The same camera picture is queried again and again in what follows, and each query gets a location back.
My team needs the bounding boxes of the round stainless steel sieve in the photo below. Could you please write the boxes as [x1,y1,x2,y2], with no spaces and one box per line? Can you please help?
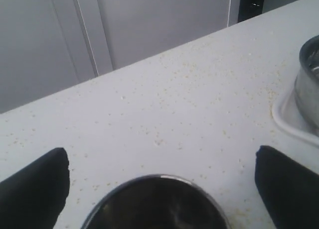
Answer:
[294,36,319,128]

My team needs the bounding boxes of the white plastic tray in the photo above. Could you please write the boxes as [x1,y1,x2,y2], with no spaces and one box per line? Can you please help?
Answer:
[272,86,319,149]

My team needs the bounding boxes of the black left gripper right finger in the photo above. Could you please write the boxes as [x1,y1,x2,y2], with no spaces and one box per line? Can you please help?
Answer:
[254,145,319,229]

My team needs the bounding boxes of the white cabinet doors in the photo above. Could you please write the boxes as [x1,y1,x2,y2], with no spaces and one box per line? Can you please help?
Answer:
[0,0,239,112]

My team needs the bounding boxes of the stainless steel cup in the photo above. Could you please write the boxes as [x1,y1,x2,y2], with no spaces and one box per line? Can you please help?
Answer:
[82,174,231,229]

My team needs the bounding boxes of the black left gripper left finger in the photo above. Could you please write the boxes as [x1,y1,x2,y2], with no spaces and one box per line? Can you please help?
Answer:
[0,148,70,229]

